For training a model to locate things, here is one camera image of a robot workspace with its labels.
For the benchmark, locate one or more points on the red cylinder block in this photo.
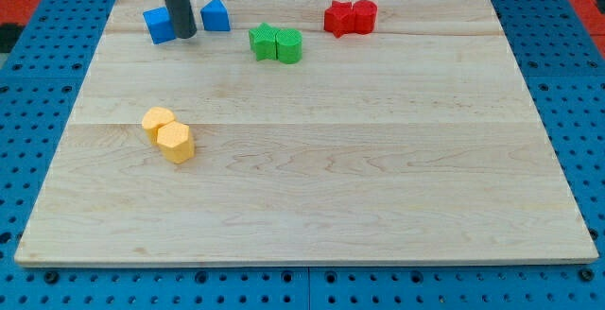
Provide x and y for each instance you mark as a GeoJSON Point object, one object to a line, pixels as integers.
{"type": "Point", "coordinates": [365, 12]}

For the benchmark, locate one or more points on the green star block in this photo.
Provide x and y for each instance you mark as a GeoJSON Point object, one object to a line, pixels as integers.
{"type": "Point", "coordinates": [263, 41]}

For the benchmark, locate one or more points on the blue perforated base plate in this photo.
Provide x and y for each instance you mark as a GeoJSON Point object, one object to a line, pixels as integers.
{"type": "Point", "coordinates": [39, 83]}

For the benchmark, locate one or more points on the blue cube block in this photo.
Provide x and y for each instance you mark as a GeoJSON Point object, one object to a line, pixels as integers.
{"type": "Point", "coordinates": [159, 25]}

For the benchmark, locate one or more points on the light wooden board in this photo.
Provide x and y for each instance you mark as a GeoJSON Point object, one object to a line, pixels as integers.
{"type": "Point", "coordinates": [416, 145]}

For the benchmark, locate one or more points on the red star block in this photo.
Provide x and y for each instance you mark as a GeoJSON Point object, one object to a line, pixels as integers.
{"type": "Point", "coordinates": [339, 18]}

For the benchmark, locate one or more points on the blue triangle block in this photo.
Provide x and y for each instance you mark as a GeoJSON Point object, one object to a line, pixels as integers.
{"type": "Point", "coordinates": [215, 16]}

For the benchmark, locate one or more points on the yellow pentagon block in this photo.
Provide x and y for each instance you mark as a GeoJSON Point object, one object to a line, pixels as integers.
{"type": "Point", "coordinates": [155, 118]}

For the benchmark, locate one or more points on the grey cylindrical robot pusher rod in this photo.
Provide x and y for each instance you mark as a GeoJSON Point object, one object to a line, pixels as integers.
{"type": "Point", "coordinates": [182, 18]}

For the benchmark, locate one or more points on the green cylinder block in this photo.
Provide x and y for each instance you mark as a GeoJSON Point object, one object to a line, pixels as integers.
{"type": "Point", "coordinates": [289, 43]}

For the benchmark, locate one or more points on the yellow hexagon block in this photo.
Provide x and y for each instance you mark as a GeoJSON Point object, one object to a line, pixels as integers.
{"type": "Point", "coordinates": [176, 142]}

